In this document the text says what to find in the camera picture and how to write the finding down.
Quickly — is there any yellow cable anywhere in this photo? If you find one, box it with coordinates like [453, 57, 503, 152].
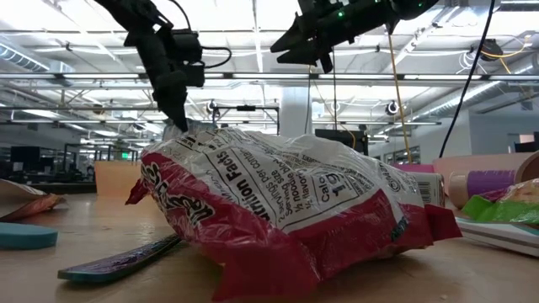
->
[386, 32, 414, 165]

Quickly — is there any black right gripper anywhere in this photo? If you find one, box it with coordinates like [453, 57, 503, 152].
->
[269, 0, 399, 75]

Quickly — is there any red plastic bin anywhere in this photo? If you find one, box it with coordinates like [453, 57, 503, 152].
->
[391, 162, 435, 174]

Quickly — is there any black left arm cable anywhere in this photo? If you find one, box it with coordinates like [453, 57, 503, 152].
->
[168, 0, 233, 69]

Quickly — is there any black table frame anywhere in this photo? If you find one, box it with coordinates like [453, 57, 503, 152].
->
[29, 183, 98, 195]

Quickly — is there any brown snack packet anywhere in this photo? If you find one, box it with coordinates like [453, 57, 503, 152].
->
[0, 178, 67, 223]

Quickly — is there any teal silicone spoon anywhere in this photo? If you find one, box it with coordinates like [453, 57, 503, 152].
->
[0, 221, 59, 252]

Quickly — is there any yellow and green ramen packet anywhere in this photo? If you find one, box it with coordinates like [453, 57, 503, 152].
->
[461, 178, 539, 225]

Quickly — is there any black background gantry frame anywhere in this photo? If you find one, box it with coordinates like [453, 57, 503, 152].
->
[211, 104, 281, 136]

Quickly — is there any small black monitor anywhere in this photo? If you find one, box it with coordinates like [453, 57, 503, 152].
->
[10, 146, 42, 170]

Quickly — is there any orange plastic bin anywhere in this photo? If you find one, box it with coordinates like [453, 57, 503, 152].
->
[93, 161, 144, 197]

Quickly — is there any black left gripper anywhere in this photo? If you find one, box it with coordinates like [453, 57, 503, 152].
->
[124, 19, 189, 132]

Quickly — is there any iridescent spoon teal handle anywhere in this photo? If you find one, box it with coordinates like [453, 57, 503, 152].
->
[57, 233, 183, 284]

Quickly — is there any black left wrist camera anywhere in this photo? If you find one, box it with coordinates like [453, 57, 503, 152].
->
[170, 28, 206, 88]

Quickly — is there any red and white ramen packet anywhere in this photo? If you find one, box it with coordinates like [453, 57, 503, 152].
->
[125, 127, 463, 302]

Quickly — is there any purple label spice jar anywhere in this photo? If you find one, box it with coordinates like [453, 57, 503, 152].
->
[447, 169, 521, 210]

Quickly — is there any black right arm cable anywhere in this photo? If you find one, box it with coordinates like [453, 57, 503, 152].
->
[439, 0, 497, 159]

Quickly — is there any white label spice jar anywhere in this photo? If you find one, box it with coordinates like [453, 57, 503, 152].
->
[403, 171, 446, 208]

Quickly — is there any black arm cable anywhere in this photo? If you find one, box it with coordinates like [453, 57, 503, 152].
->
[168, 0, 233, 69]
[439, 0, 497, 159]

